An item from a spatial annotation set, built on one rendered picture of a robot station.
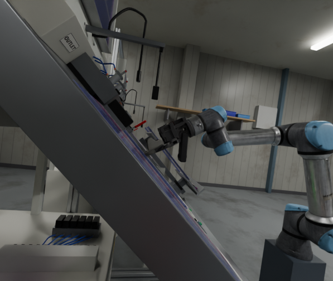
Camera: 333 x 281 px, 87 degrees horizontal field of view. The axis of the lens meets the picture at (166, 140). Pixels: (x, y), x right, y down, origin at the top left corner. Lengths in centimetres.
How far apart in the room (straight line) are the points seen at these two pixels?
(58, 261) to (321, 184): 96
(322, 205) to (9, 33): 101
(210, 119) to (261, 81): 442
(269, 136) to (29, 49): 90
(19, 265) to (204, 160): 391
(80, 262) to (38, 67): 55
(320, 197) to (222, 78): 387
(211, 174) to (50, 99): 428
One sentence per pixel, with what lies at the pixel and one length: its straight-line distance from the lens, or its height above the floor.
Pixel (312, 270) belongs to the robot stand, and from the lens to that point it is 120.
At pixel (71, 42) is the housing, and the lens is 50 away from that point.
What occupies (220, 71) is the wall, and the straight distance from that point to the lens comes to 461.
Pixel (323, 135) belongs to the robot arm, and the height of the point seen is 112.
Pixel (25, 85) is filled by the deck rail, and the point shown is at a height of 106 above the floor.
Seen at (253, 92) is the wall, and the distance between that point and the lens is 490.
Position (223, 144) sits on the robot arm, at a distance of 71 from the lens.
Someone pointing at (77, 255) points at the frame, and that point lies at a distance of 65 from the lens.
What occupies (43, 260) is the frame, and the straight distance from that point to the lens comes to 67.
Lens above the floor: 103
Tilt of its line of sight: 1 degrees down
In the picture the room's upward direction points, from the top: 8 degrees clockwise
